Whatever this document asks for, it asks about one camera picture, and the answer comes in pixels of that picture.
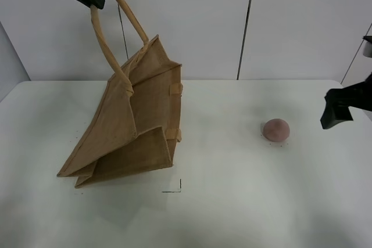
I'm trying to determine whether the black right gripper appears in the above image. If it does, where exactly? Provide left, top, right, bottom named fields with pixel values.
left=320, top=73, right=372, bottom=129

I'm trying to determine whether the pink peach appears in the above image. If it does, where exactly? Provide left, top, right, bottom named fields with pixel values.
left=262, top=118, right=290, bottom=142

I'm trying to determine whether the brown linen tote bag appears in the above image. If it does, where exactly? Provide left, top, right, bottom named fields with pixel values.
left=58, top=0, right=183, bottom=188

